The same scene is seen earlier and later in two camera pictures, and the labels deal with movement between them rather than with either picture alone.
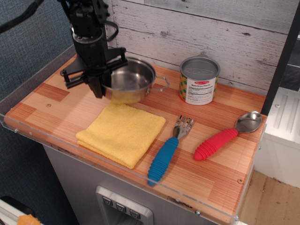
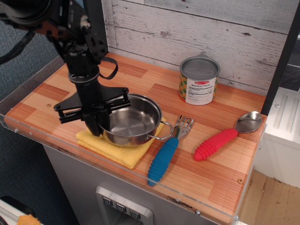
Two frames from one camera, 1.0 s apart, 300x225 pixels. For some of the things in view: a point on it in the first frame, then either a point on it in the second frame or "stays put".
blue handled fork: (161, 159) stays put
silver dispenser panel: (118, 209) stays put
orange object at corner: (27, 219) stays put
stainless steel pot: (131, 83) → (131, 126)
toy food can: (198, 78) stays put
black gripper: (93, 57) → (91, 99)
